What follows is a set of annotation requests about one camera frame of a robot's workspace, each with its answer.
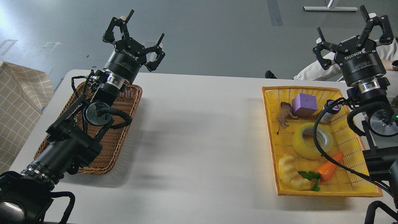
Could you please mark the beige checkered cloth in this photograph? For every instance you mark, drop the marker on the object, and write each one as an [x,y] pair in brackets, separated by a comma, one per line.
[24,92]

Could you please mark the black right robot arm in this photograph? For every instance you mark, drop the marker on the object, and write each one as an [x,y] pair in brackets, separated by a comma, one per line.
[371,113]

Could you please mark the brown wicker basket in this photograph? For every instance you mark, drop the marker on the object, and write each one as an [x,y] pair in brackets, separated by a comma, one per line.
[113,140]

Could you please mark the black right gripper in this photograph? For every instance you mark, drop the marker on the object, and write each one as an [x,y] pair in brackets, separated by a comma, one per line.
[357,57]

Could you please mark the orange toy carrot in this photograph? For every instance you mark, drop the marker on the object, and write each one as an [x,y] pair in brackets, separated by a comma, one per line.
[322,174]

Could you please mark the yellow plastic basket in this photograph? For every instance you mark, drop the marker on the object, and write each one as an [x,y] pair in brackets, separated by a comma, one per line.
[343,183]

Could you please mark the small jar blue lid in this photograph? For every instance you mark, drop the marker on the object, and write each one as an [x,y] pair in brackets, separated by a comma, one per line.
[328,116]

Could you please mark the yellow tape roll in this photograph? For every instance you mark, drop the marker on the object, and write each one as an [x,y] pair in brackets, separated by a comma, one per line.
[303,147]

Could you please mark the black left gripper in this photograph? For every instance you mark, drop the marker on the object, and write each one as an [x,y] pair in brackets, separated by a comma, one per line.
[126,59]

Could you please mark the person in white clothes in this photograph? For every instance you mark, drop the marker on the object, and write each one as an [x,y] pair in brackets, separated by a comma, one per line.
[387,54]

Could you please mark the purple foam block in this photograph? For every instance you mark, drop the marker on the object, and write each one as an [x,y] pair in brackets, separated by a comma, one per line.
[304,105]

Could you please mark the brown toy animal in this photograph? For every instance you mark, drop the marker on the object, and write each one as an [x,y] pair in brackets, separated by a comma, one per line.
[286,110]

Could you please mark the yellow toy croissant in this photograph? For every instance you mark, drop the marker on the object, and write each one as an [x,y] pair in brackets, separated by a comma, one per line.
[289,174]

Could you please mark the white metal stand base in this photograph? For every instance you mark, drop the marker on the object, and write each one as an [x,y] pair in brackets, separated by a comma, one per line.
[330,6]

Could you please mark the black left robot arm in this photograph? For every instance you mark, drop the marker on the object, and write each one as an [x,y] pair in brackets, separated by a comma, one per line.
[74,138]

